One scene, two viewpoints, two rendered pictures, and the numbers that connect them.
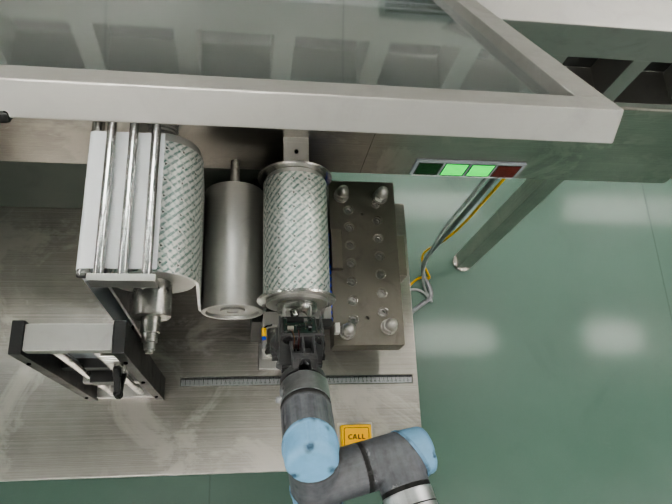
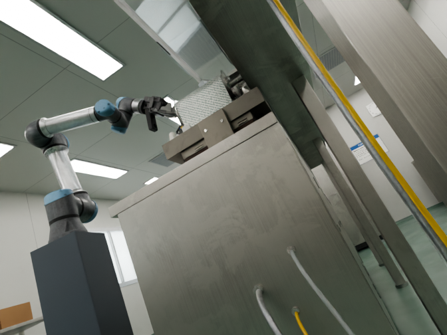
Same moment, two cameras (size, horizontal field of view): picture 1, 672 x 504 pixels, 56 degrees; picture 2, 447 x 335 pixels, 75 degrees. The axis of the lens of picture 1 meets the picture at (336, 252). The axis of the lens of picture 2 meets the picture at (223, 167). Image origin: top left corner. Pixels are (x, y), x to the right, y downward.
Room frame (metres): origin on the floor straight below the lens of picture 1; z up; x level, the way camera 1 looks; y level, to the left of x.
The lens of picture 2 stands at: (1.15, -0.87, 0.54)
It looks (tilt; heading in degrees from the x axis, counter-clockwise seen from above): 18 degrees up; 129
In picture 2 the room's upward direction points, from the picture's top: 24 degrees counter-clockwise
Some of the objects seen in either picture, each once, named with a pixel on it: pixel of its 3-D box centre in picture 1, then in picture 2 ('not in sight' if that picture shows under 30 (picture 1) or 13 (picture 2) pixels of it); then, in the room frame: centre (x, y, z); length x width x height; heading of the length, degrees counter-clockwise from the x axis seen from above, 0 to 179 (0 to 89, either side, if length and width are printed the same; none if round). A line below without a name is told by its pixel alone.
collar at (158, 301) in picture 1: (152, 300); not in sight; (0.22, 0.25, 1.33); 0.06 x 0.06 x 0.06; 23
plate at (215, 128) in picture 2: (397, 263); (216, 129); (0.61, -0.15, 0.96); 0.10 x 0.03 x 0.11; 23
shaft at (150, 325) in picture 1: (149, 335); not in sight; (0.16, 0.23, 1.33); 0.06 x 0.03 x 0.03; 23
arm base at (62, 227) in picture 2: not in sight; (66, 230); (-0.14, -0.41, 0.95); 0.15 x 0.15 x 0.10
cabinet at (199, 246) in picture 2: not in sight; (301, 254); (0.01, 0.92, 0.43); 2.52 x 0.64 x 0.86; 113
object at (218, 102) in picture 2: not in sight; (211, 121); (0.47, 0.02, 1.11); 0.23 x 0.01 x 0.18; 23
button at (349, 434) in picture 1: (355, 440); not in sight; (0.19, -0.21, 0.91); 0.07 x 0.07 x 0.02; 23
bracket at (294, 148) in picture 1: (296, 150); (235, 73); (0.61, 0.15, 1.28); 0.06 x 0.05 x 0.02; 23
